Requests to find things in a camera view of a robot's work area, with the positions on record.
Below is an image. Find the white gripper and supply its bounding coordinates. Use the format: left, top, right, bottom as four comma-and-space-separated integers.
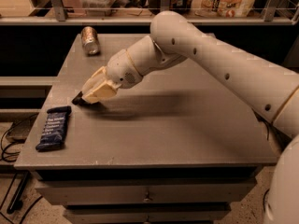
81, 49, 143, 104

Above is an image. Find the black chocolate rxbar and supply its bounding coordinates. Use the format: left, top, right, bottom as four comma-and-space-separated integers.
72, 91, 89, 105

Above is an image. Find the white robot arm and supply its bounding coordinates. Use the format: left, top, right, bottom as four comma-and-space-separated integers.
81, 11, 299, 224

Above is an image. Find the blue blueberry rxbar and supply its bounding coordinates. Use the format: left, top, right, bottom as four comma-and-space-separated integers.
36, 105, 72, 152

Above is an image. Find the silver soda can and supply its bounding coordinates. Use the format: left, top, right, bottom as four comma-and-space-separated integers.
81, 26, 100, 55

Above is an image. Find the dark power adapter box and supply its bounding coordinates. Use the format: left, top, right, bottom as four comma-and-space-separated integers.
6, 119, 33, 142

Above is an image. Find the grey drawer cabinet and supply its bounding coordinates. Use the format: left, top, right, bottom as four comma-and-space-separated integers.
13, 33, 278, 224

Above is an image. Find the metal drawer knob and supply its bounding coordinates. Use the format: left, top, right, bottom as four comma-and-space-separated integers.
143, 193, 152, 203

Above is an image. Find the colourful snack bag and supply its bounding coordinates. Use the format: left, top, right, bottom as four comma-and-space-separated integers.
195, 0, 255, 18

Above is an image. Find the grey shelf rail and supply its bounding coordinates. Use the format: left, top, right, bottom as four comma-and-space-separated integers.
0, 0, 299, 26

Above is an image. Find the black cables left floor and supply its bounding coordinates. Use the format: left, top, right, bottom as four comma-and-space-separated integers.
0, 113, 43, 224

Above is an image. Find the black cable right floor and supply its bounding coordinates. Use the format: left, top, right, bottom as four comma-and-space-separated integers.
262, 189, 270, 210

